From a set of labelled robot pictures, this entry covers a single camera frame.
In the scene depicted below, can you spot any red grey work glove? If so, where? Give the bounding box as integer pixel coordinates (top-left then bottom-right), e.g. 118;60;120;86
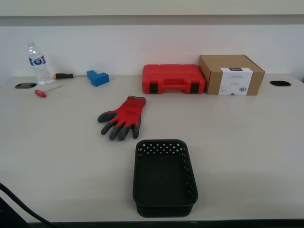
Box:
97;95;147;141

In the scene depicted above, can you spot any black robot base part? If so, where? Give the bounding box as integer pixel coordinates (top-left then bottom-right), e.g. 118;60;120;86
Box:
0;196;30;228

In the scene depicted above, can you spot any black perforated plastic basket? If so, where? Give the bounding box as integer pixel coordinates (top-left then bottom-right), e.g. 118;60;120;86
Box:
132;139;199;219

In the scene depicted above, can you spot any red plastic tool case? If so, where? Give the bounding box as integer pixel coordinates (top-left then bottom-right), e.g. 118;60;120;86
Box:
142;64;207;95

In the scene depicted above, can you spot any blue L-shaped block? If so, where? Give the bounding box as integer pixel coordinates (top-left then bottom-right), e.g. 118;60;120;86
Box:
86;70;110;88

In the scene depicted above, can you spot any brown cardboard box white label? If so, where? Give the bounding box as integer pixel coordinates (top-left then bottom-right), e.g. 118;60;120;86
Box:
199;55;266;96

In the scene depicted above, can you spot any clear plastic water bottle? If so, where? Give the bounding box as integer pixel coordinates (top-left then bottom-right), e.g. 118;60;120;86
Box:
27;41;53;86

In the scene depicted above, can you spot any orange black handled screwdriver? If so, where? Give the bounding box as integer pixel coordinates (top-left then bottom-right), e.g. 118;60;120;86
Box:
53;73;88;80

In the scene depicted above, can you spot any black desk cable grommet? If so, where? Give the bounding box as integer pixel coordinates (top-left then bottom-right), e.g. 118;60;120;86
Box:
269;80;292;87
15;82;38;89

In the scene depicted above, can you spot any black cable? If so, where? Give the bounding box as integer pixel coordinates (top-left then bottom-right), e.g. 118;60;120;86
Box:
0;182;57;228

